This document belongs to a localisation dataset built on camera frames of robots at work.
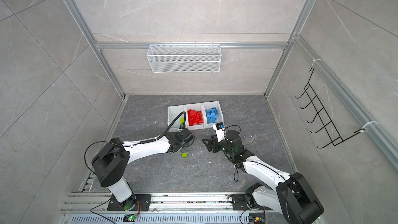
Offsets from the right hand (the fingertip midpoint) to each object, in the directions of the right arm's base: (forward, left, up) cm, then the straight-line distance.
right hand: (207, 137), depth 83 cm
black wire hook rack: (-14, -48, +22) cm, 55 cm away
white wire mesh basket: (+49, +13, +19) cm, 54 cm away
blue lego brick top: (+18, -3, -5) cm, 19 cm away
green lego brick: (-6, +14, -11) cm, 18 cm away
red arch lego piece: (+19, +8, -7) cm, 21 cm away
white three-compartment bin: (+25, +23, -7) cm, 34 cm away
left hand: (+1, +14, -8) cm, 16 cm away
